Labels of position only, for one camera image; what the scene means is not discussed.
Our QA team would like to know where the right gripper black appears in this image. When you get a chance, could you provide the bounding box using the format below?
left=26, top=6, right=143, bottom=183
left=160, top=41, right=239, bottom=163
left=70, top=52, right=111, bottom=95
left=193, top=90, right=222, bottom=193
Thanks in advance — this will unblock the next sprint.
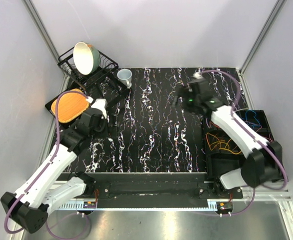
left=169, top=85, right=199, bottom=117

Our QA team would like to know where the yellow cable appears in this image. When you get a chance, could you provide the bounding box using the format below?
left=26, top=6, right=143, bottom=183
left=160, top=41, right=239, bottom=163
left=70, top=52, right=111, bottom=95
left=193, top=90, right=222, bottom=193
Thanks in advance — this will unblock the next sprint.
left=204, top=131, right=242, bottom=155

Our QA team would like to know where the blue cable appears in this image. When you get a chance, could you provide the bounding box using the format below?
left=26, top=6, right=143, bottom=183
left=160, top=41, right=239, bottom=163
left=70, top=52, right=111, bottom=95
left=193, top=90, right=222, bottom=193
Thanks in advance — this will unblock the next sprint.
left=243, top=109, right=262, bottom=129

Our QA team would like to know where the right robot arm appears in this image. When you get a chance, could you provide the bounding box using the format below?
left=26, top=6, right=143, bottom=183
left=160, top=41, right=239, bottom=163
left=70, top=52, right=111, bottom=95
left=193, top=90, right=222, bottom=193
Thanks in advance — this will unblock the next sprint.
left=173, top=77, right=285, bottom=198

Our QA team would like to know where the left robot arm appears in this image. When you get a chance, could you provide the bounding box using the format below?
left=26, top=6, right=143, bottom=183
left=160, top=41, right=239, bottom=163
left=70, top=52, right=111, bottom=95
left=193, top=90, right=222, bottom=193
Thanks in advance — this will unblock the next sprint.
left=0, top=98, right=108, bottom=234

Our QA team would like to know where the orange woven mat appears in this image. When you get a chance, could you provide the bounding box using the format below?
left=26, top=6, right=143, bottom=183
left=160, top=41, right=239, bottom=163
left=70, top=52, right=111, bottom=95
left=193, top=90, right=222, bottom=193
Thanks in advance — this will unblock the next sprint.
left=58, top=88, right=93, bottom=124

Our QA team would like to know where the light blue cup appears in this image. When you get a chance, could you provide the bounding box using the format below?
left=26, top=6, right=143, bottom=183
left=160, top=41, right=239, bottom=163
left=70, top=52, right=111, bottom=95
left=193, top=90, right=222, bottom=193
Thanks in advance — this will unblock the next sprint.
left=117, top=69, right=132, bottom=89

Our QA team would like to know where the cream and green bowl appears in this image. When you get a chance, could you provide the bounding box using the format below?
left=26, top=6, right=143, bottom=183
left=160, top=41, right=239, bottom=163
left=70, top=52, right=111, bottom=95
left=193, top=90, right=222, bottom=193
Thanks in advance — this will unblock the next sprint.
left=73, top=41, right=101, bottom=75

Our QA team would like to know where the black compartment organizer tray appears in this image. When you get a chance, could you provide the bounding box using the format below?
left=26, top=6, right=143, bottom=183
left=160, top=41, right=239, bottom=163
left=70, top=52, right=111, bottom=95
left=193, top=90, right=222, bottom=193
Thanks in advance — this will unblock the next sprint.
left=203, top=117, right=287, bottom=182

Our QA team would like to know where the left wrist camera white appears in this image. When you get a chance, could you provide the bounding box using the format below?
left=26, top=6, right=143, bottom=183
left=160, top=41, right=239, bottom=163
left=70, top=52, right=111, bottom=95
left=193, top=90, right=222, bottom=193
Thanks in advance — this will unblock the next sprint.
left=84, top=98, right=108, bottom=119

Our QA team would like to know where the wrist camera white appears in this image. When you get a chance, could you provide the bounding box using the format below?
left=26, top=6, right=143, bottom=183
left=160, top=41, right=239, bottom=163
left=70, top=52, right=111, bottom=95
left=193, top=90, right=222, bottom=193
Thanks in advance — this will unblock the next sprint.
left=84, top=98, right=108, bottom=119
left=193, top=72, right=204, bottom=80

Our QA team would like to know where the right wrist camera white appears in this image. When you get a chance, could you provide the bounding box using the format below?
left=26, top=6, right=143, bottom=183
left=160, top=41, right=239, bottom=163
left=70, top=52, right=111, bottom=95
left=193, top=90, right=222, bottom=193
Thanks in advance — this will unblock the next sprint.
left=193, top=72, right=204, bottom=80

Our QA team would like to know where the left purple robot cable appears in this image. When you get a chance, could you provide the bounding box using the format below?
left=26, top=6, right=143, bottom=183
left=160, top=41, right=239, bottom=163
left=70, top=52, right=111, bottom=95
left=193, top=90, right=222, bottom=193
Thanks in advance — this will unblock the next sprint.
left=4, top=91, right=94, bottom=238

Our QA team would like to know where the black wire dish rack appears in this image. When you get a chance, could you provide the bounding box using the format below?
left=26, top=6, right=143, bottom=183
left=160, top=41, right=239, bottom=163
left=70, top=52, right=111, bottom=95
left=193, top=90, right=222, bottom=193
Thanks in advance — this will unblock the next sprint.
left=57, top=48, right=130, bottom=109

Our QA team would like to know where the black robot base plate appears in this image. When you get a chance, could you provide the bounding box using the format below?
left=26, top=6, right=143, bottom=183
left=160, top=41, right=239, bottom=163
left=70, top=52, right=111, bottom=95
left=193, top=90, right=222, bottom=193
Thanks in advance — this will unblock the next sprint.
left=75, top=172, right=243, bottom=211

